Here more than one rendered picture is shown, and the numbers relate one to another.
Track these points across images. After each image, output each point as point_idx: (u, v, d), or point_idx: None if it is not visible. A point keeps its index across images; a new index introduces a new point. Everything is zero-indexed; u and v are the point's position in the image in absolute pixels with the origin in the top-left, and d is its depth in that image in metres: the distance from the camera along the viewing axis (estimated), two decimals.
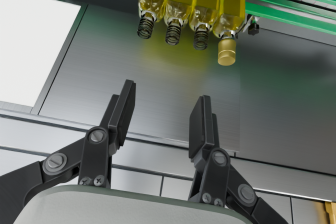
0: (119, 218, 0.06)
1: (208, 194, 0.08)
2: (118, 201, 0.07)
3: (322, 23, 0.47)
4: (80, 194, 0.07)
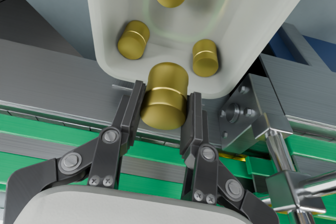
0: (119, 218, 0.06)
1: (199, 191, 0.08)
2: (118, 201, 0.07)
3: None
4: (80, 194, 0.07)
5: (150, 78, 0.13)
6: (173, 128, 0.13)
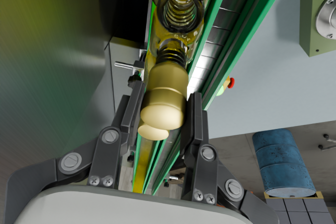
0: (119, 218, 0.06)
1: (199, 191, 0.08)
2: (118, 201, 0.07)
3: None
4: (80, 194, 0.07)
5: (150, 78, 0.13)
6: (173, 128, 0.13)
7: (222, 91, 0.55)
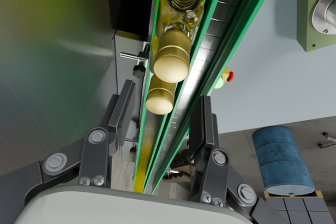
0: (119, 218, 0.06)
1: (208, 194, 0.08)
2: (118, 201, 0.07)
3: None
4: (80, 194, 0.07)
5: (161, 42, 0.17)
6: (179, 80, 0.17)
7: (222, 84, 0.58)
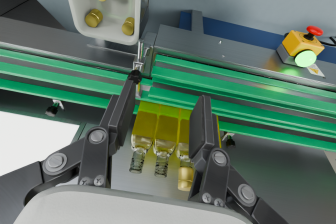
0: (119, 218, 0.06)
1: (208, 194, 0.08)
2: (118, 201, 0.07)
3: (286, 135, 0.56)
4: (80, 194, 0.07)
5: None
6: None
7: (310, 56, 0.44)
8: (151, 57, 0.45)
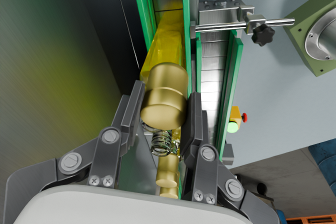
0: (119, 218, 0.06)
1: (199, 191, 0.08)
2: (118, 201, 0.07)
3: None
4: (80, 194, 0.07)
5: (158, 162, 0.28)
6: (173, 187, 0.26)
7: (237, 128, 0.63)
8: (229, 22, 0.35)
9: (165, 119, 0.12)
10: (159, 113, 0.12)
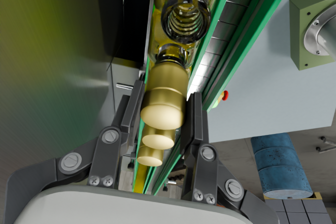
0: (119, 218, 0.06)
1: (199, 191, 0.08)
2: (118, 201, 0.07)
3: (143, 125, 0.57)
4: (80, 194, 0.07)
5: None
6: (166, 148, 0.18)
7: (216, 104, 0.59)
8: None
9: (165, 119, 0.12)
10: (159, 113, 0.12)
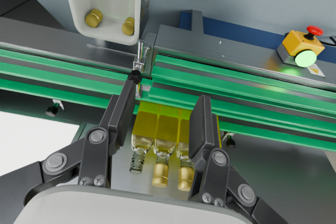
0: (119, 218, 0.06)
1: (208, 194, 0.08)
2: (118, 201, 0.07)
3: (286, 135, 0.56)
4: (80, 194, 0.07)
5: None
6: None
7: (310, 56, 0.44)
8: (151, 57, 0.45)
9: (159, 185, 0.37)
10: (156, 185, 0.37)
